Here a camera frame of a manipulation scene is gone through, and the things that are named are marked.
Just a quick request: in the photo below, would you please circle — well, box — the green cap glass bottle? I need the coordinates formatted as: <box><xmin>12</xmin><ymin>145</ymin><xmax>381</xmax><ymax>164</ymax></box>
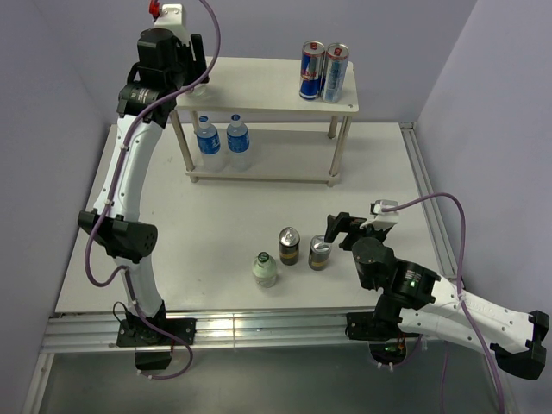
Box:
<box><xmin>252</xmin><ymin>252</ymin><xmax>277</xmax><ymax>288</ymax></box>
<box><xmin>187</xmin><ymin>84</ymin><xmax>208</xmax><ymax>97</ymax></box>

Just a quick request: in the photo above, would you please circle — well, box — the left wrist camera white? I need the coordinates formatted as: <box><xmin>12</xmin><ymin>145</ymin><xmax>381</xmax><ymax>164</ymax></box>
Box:
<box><xmin>148</xmin><ymin>0</ymin><xmax>191</xmax><ymax>46</ymax></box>

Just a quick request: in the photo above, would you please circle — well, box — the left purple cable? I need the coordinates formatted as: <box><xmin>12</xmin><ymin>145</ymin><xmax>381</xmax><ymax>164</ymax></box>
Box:
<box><xmin>84</xmin><ymin>0</ymin><xmax>222</xmax><ymax>380</ymax></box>

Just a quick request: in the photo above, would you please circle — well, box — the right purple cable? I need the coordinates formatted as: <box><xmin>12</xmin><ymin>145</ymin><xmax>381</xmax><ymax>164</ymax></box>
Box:
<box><xmin>379</xmin><ymin>192</ymin><xmax>505</xmax><ymax>414</ymax></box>

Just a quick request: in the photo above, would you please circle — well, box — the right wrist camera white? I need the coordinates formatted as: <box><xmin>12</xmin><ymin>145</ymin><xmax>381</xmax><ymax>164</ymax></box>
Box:
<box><xmin>360</xmin><ymin>199</ymin><xmax>398</xmax><ymax>230</ymax></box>

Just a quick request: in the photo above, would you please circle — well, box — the blue Red Bull can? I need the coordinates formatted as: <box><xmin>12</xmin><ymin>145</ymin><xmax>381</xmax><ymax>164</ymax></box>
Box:
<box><xmin>299</xmin><ymin>41</ymin><xmax>326</xmax><ymax>100</ymax></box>

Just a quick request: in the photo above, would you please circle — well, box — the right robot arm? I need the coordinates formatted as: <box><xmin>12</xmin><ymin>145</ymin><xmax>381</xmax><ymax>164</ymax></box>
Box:
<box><xmin>324</xmin><ymin>212</ymin><xmax>549</xmax><ymax>380</ymax></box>

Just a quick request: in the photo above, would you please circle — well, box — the purple cable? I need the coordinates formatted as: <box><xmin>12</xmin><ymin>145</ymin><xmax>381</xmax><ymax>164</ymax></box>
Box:
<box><xmin>379</xmin><ymin>192</ymin><xmax>505</xmax><ymax>414</ymax></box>
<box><xmin>84</xmin><ymin>0</ymin><xmax>222</xmax><ymax>380</ymax></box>

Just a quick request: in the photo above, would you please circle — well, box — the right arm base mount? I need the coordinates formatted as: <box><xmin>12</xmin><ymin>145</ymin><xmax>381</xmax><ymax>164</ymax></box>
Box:
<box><xmin>344</xmin><ymin>311</ymin><xmax>423</xmax><ymax>373</ymax></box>

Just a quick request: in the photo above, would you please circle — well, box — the black coffee can left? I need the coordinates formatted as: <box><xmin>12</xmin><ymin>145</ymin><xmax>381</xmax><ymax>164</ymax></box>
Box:
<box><xmin>279</xmin><ymin>227</ymin><xmax>300</xmax><ymax>266</ymax></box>

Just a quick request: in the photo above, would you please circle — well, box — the silver Red Bull can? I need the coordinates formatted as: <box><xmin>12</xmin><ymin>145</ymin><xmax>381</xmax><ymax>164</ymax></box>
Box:
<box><xmin>320</xmin><ymin>43</ymin><xmax>349</xmax><ymax>104</ymax></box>

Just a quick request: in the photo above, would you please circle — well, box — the Pocari Sweat bottle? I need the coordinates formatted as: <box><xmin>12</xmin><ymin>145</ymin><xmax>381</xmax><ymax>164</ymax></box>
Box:
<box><xmin>196</xmin><ymin>116</ymin><xmax>225</xmax><ymax>173</ymax></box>
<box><xmin>226</xmin><ymin>114</ymin><xmax>252</xmax><ymax>172</ymax></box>

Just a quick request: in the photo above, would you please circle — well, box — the grey coffee can right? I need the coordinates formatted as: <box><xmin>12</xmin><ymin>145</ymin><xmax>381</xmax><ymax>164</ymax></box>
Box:
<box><xmin>308</xmin><ymin>235</ymin><xmax>332</xmax><ymax>271</ymax></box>

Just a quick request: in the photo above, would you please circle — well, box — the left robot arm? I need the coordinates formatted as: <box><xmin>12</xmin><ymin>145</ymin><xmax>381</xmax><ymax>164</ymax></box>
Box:
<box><xmin>78</xmin><ymin>28</ymin><xmax>209</xmax><ymax>344</ymax></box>

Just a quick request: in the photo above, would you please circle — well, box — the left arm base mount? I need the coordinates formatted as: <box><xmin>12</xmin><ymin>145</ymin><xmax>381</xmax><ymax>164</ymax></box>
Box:
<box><xmin>116</xmin><ymin>314</ymin><xmax>197</xmax><ymax>371</ymax></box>

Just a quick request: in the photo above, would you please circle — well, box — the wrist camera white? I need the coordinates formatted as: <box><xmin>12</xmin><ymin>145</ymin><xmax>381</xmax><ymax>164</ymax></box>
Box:
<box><xmin>360</xmin><ymin>199</ymin><xmax>398</xmax><ymax>230</ymax></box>
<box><xmin>148</xmin><ymin>0</ymin><xmax>191</xmax><ymax>46</ymax></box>

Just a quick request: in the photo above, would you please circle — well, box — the white two-tier shelf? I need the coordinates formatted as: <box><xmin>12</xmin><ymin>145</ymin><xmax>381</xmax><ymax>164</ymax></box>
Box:
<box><xmin>172</xmin><ymin>57</ymin><xmax>359</xmax><ymax>186</ymax></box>

